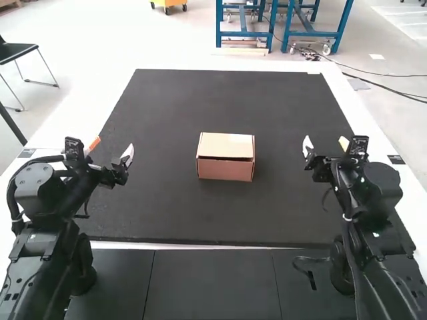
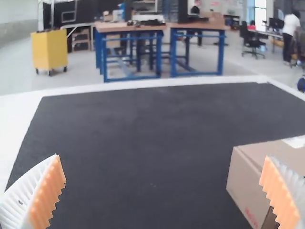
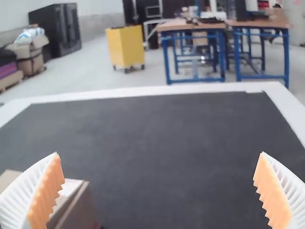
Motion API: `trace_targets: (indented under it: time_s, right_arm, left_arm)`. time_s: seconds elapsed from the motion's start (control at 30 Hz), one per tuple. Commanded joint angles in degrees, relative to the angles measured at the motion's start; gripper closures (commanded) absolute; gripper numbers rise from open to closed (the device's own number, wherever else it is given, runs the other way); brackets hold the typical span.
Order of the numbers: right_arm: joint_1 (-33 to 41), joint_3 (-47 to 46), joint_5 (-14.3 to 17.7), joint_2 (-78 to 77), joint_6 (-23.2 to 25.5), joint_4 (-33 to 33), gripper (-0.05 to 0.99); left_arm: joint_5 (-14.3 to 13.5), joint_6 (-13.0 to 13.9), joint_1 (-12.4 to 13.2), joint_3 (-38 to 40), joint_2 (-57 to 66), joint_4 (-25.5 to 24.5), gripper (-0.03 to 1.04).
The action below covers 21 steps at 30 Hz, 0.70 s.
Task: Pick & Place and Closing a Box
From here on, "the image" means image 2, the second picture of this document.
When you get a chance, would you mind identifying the black office chair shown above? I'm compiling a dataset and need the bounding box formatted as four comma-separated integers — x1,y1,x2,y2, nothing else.
239,21,266,60

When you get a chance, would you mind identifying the yellow wheeled cart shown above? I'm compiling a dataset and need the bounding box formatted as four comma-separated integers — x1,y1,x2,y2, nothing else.
30,28,70,77

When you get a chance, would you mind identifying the blue workbench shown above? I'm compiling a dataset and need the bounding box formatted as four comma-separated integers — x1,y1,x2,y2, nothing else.
93,21,168,83
166,20,232,78

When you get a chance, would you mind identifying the cardboard box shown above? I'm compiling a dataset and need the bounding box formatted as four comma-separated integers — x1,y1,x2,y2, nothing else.
225,135,305,229

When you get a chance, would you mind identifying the person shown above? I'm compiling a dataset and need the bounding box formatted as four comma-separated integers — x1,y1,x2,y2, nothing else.
282,10,302,69

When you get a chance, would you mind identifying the black mat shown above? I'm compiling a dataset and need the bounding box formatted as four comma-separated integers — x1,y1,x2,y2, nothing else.
4,82,305,229

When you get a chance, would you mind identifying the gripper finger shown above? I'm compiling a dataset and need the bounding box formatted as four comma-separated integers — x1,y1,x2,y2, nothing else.
0,152,67,229
258,155,305,229

